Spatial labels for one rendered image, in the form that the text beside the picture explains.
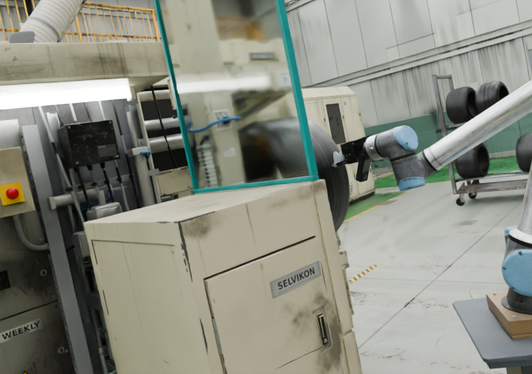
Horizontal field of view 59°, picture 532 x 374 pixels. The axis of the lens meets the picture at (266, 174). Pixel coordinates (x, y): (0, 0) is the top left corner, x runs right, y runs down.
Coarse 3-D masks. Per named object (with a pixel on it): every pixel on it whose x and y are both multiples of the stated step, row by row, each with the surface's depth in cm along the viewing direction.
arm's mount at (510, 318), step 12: (492, 300) 171; (504, 300) 168; (492, 312) 173; (504, 312) 159; (516, 312) 158; (528, 312) 156; (504, 324) 158; (516, 324) 152; (528, 324) 151; (516, 336) 152; (528, 336) 152
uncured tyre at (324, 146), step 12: (312, 132) 193; (324, 132) 197; (324, 144) 191; (324, 156) 188; (324, 168) 185; (336, 168) 190; (336, 180) 189; (348, 180) 194; (336, 192) 189; (348, 192) 194; (336, 204) 190; (348, 204) 197; (336, 216) 193; (336, 228) 199
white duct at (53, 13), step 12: (48, 0) 174; (60, 0) 175; (72, 0) 178; (36, 12) 172; (48, 12) 172; (60, 12) 175; (72, 12) 180; (36, 24) 170; (48, 24) 171; (60, 24) 175; (36, 36) 169; (48, 36) 172
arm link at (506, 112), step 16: (512, 96) 153; (528, 96) 150; (496, 112) 155; (512, 112) 153; (528, 112) 152; (464, 128) 161; (480, 128) 158; (496, 128) 157; (448, 144) 164; (464, 144) 161; (432, 160) 167; (448, 160) 166
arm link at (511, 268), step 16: (528, 192) 142; (528, 208) 142; (528, 224) 142; (512, 240) 145; (528, 240) 140; (512, 256) 141; (528, 256) 139; (512, 272) 142; (528, 272) 140; (512, 288) 144; (528, 288) 141
